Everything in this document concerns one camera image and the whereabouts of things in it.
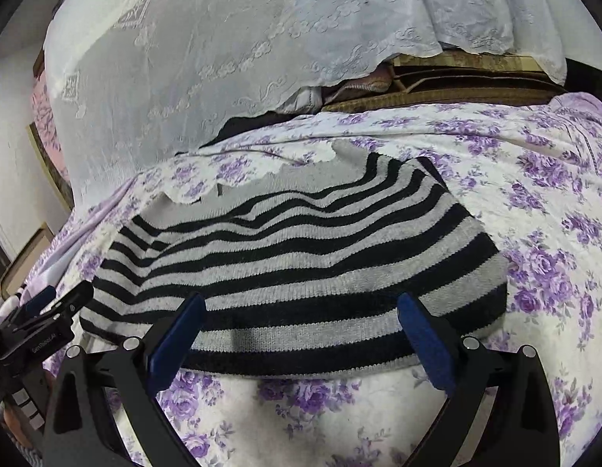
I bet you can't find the person left hand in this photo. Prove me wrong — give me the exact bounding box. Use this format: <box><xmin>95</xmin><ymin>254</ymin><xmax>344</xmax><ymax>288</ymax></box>
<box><xmin>3</xmin><ymin>402</ymin><xmax>42</xmax><ymax>452</ymax></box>

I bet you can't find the pink floral pillow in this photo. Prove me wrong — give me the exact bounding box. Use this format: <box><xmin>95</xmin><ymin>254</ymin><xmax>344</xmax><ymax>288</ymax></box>
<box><xmin>31</xmin><ymin>71</ymin><xmax>70</xmax><ymax>183</ymax></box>

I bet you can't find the lilac satin sheet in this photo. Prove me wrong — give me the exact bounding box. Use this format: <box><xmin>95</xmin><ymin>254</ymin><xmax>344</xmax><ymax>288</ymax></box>
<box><xmin>21</xmin><ymin>178</ymin><xmax>136</xmax><ymax>302</ymax></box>

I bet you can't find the brown woven mat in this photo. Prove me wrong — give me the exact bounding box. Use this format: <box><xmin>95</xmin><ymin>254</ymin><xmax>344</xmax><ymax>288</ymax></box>
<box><xmin>322</xmin><ymin>49</ymin><xmax>566</xmax><ymax>113</ymax></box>

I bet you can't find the white lace cover cloth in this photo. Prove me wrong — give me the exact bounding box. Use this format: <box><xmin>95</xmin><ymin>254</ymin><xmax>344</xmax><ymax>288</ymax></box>
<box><xmin>44</xmin><ymin>0</ymin><xmax>567</xmax><ymax>208</ymax></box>

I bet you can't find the black grey striped sweater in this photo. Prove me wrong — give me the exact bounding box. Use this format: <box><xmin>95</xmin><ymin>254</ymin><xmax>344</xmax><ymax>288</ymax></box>
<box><xmin>80</xmin><ymin>141</ymin><xmax>508</xmax><ymax>377</ymax></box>

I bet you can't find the purple floral bed quilt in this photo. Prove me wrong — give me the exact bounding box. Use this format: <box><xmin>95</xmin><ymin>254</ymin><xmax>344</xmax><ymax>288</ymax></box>
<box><xmin>28</xmin><ymin>93</ymin><xmax>602</xmax><ymax>466</ymax></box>

